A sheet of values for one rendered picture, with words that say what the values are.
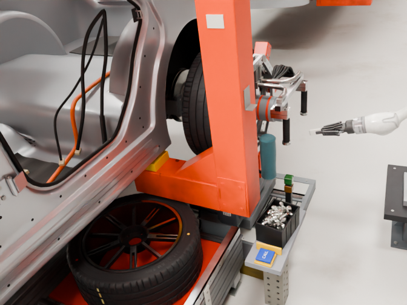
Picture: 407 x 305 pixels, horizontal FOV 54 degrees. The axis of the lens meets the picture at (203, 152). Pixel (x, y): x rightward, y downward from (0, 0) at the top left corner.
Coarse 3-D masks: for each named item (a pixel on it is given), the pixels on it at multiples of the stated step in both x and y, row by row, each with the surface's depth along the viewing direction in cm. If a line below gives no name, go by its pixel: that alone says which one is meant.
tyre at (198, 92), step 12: (192, 72) 206; (192, 84) 204; (204, 84) 200; (192, 96) 203; (204, 96) 200; (192, 108) 203; (204, 108) 201; (192, 120) 206; (204, 120) 203; (192, 132) 209; (204, 132) 206; (192, 144) 216; (204, 144) 211
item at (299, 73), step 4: (260, 68) 212; (260, 72) 213; (300, 72) 217; (260, 76) 214; (296, 76) 212; (300, 76) 217; (260, 80) 213; (264, 80) 213; (268, 80) 212; (272, 80) 211; (276, 80) 211; (280, 80) 210; (284, 80) 209; (288, 80) 209; (292, 80) 210
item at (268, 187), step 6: (270, 180) 280; (264, 186) 275; (270, 186) 273; (264, 192) 269; (270, 192) 275; (264, 198) 264; (258, 204) 260; (264, 204) 266; (258, 210) 256; (252, 216) 247; (246, 222) 246; (252, 222) 248; (246, 228) 249
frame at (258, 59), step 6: (258, 54) 215; (264, 54) 215; (258, 60) 208; (264, 60) 216; (258, 66) 210; (264, 66) 222; (270, 66) 227; (264, 72) 232; (270, 72) 229; (270, 78) 234; (264, 90) 240; (270, 90) 239; (258, 132) 243; (264, 132) 241; (258, 138) 242; (258, 144) 232; (258, 150) 231
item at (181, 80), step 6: (180, 72) 240; (186, 72) 242; (174, 78) 235; (180, 78) 237; (186, 78) 243; (174, 84) 233; (180, 84) 238; (174, 90) 233; (180, 90) 239; (174, 96) 234
